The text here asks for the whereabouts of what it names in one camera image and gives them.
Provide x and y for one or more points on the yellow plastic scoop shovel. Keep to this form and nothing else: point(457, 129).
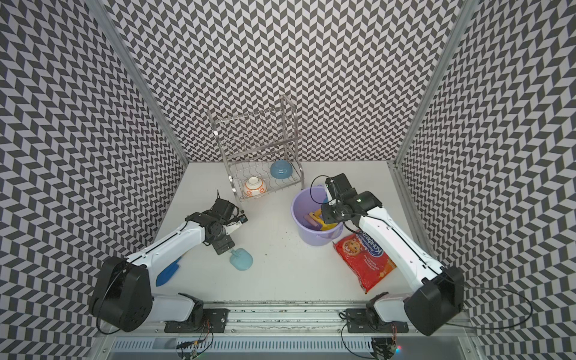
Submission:
point(319, 218)

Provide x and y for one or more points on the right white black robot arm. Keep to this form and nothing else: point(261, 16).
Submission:
point(436, 292)

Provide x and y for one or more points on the purple plastic bucket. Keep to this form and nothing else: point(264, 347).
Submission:
point(307, 201)

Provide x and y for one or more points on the blue ceramic bowl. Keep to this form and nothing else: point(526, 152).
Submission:
point(281, 169)

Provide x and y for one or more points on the silver wire dish rack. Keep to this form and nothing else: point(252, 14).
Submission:
point(251, 142)

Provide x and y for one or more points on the white orange patterned bowl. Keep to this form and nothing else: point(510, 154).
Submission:
point(254, 187)

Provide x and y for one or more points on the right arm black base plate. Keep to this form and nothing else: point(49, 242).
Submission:
point(363, 321)

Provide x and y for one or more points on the right aluminium corner post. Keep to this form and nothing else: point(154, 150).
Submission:
point(465, 16)

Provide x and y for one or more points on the aluminium corner post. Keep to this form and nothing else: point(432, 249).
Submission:
point(99, 12)
point(465, 16)

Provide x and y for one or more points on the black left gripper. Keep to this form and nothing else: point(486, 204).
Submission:
point(223, 244)

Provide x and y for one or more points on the light teal plastic trowel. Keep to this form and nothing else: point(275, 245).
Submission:
point(240, 259)

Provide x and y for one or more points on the aluminium front rail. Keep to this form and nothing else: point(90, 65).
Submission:
point(278, 319)

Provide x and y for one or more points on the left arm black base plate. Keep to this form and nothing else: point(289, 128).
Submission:
point(212, 319)

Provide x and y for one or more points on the left aluminium corner post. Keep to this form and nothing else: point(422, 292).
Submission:
point(99, 12)

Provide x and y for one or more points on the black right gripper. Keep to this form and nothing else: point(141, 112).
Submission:
point(327, 216)

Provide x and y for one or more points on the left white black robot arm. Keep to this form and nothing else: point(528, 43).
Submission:
point(127, 295)

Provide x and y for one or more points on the red cookie snack bag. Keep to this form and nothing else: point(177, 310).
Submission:
point(365, 258)

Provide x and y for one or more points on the dark blue trowel wooden handle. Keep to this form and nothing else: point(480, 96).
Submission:
point(165, 275)

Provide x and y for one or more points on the purple trowel pink handle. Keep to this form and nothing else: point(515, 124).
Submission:
point(311, 223)

